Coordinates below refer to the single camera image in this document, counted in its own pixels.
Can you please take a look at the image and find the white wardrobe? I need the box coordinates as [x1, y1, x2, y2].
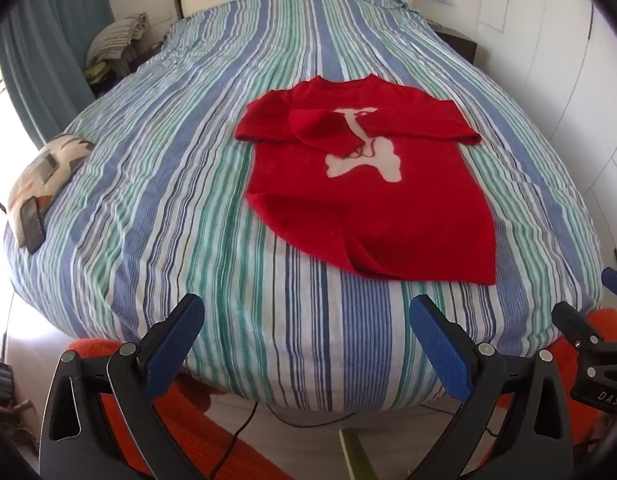
[476, 0, 617, 281]

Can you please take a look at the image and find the blue-grey curtain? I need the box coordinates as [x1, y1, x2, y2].
[0, 0, 115, 148]

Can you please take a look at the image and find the printed cushion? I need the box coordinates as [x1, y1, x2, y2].
[7, 134, 96, 250]

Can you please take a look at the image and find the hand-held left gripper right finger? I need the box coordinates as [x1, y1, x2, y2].
[409, 294, 582, 480]

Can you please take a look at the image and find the red knit sweater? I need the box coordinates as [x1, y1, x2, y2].
[233, 74, 498, 287]

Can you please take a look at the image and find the orange shaggy rug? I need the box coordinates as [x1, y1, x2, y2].
[66, 307, 617, 480]

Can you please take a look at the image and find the pile of checked clothes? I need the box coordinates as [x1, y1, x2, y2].
[86, 12, 150, 70]

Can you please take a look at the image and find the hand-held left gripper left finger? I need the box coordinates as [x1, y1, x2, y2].
[38, 292, 206, 480]

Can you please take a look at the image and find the black smartphone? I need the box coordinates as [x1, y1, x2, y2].
[19, 197, 47, 255]

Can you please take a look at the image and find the striped bed cover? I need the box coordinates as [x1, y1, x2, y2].
[3, 0, 603, 413]

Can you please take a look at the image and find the black cable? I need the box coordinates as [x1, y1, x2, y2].
[221, 402, 362, 480]

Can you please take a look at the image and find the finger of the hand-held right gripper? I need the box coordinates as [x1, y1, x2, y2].
[601, 267, 617, 307]
[552, 302, 605, 357]

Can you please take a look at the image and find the dark wooden nightstand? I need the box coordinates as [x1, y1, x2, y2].
[433, 29, 478, 66]

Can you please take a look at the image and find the light green object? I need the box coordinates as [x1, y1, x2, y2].
[339, 427, 379, 480]

